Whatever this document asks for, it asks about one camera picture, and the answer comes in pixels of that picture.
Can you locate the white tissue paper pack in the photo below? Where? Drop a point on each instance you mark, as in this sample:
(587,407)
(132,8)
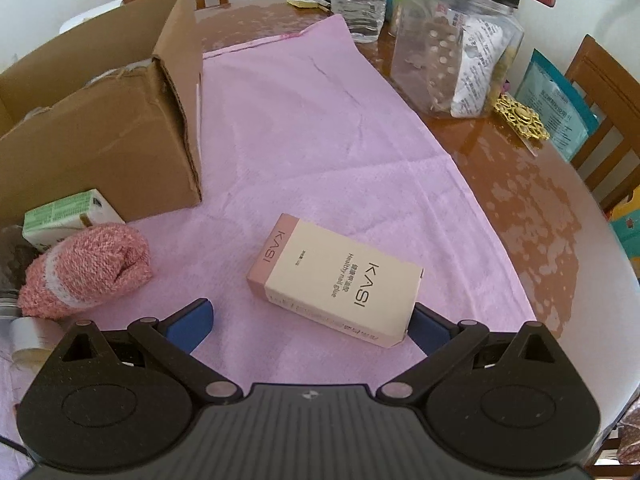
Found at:
(90,12)

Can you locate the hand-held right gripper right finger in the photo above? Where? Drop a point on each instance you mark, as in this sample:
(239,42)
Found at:
(430,332)

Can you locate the green tissue pack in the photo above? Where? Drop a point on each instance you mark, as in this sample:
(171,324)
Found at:
(65,215)

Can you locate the pink knitted sock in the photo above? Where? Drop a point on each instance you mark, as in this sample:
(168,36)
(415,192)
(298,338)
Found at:
(85,270)

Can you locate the pink towel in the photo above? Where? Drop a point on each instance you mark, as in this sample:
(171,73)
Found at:
(325,160)

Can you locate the large clear jar black lid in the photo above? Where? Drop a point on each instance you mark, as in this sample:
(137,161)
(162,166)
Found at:
(435,60)

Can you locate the gold ornament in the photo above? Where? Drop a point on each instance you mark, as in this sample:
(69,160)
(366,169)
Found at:
(520,117)

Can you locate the teal packet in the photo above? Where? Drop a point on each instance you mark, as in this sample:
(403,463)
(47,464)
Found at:
(550,105)

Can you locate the clear water bottle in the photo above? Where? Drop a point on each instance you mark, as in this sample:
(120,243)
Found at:
(360,5)

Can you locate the brown cardboard box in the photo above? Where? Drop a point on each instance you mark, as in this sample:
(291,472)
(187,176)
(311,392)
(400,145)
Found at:
(100,150)

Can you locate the cream and pink carton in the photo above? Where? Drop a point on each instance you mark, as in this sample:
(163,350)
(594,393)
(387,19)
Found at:
(325,275)

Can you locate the colourful box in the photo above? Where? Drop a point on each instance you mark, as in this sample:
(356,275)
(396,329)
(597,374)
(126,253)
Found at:
(627,225)

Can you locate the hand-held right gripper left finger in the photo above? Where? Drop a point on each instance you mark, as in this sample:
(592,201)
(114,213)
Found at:
(192,326)

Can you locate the small white roll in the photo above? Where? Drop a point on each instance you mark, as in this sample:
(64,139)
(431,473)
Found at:
(30,337)

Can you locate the yellow note pad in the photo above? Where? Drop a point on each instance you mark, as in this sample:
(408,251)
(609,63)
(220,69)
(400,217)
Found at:
(302,3)

